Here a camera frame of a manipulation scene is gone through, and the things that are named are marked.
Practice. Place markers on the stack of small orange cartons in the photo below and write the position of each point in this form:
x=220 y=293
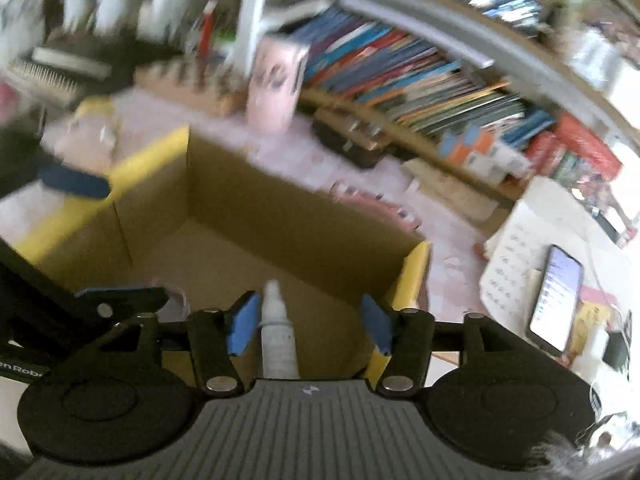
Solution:
x=480 y=152

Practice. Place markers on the smartphone with lit screen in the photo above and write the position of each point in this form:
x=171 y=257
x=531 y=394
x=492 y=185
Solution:
x=555 y=300

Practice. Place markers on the orange marker pen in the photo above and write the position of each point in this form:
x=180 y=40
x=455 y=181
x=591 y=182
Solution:
x=207 y=30

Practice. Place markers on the row of colourful books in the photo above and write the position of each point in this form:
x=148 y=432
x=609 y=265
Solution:
x=400 y=70

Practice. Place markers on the white paper pad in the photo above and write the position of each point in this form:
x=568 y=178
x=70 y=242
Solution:
x=515 y=255

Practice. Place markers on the black case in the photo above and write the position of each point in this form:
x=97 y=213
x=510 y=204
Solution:
x=350 y=145

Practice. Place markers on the black power adapter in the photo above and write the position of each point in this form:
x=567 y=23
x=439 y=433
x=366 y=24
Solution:
x=617 y=352

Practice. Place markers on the pink printed canister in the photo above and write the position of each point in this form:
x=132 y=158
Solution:
x=275 y=90

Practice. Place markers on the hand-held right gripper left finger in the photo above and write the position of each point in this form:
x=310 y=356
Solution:
x=242 y=327

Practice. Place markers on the yellow sticky note pad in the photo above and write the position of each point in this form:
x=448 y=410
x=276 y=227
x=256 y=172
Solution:
x=592 y=327

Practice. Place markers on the wooden chessboard box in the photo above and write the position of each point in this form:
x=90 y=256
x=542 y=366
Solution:
x=200 y=92

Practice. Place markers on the white spray bottle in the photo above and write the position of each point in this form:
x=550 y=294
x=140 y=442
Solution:
x=277 y=340

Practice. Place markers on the white wooden bookshelf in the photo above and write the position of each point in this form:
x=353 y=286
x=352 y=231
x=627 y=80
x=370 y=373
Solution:
x=255 y=20

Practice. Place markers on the black piano keyboard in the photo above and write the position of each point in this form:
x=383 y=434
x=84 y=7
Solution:
x=60 y=67

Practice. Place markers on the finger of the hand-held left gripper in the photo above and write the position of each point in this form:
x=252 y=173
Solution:
x=75 y=183
x=125 y=301

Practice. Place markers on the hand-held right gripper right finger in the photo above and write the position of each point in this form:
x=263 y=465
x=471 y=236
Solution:
x=377 y=327

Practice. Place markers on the yellow cardboard box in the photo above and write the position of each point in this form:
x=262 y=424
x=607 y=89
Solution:
x=250 y=220

